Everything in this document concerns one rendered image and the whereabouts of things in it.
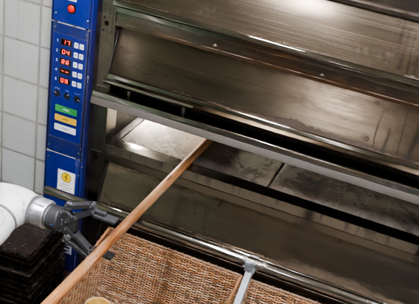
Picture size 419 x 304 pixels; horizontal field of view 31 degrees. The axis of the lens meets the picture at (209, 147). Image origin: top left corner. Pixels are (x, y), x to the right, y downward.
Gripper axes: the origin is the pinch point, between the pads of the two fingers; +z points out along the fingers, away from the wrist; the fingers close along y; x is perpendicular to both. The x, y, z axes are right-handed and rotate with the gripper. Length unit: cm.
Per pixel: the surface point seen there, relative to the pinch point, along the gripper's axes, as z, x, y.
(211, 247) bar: 26.1, -16.3, 3.0
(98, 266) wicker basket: -25, -43, 49
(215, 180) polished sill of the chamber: 12, -53, 2
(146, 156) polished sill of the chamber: -15, -54, 2
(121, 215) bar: -4.7, -16.2, 2.9
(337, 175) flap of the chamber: 55, -39, -21
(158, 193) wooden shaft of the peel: 1.2, -29.6, -0.5
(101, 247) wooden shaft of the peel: 0.6, 6.4, -0.6
